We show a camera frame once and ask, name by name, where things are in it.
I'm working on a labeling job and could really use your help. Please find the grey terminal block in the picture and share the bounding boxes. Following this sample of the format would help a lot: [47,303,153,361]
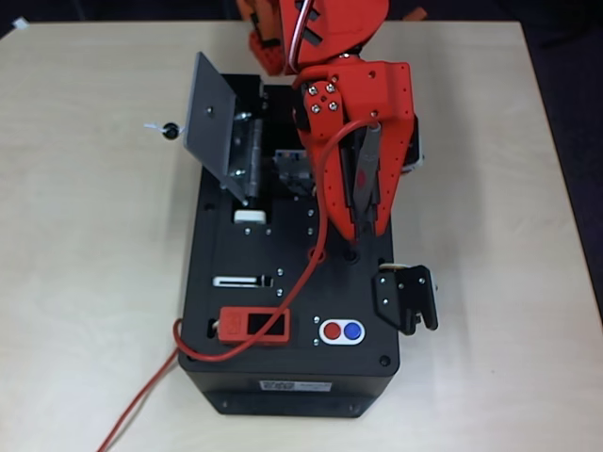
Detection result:
[271,148,316,195]

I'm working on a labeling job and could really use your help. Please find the orange printed clamp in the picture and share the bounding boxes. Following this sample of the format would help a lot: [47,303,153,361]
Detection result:
[235,0,283,48]

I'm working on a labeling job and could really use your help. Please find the white linear slider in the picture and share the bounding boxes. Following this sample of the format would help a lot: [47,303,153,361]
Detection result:
[211,274,274,289]

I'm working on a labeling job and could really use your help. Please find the red cable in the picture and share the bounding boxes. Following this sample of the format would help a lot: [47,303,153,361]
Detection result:
[96,118,383,452]

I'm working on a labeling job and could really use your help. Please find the black task board box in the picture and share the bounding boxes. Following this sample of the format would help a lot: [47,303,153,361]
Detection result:
[178,73,401,418]

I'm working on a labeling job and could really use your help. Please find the white barcode label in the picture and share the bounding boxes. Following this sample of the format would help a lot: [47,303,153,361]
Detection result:
[260,379,334,393]

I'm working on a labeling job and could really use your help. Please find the red display module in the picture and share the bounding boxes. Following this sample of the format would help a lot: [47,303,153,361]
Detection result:
[219,305,293,347]

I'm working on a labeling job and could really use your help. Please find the grey hinged door panel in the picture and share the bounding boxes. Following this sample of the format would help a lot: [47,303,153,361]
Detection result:
[181,51,265,208]

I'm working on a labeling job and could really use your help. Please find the red and blue buttons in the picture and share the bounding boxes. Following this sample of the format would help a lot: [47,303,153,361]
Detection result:
[318,317,367,345]

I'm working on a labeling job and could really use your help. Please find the black cable holder bracket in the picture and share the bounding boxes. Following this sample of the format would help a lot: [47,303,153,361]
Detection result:
[371,262,440,337]
[402,117,428,176]

